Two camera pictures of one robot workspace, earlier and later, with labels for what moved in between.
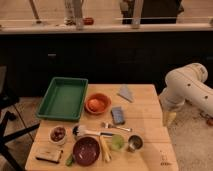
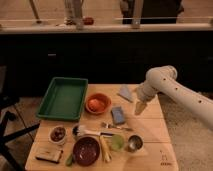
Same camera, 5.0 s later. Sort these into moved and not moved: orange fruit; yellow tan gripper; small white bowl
Moved: yellow tan gripper
Not moved: orange fruit; small white bowl
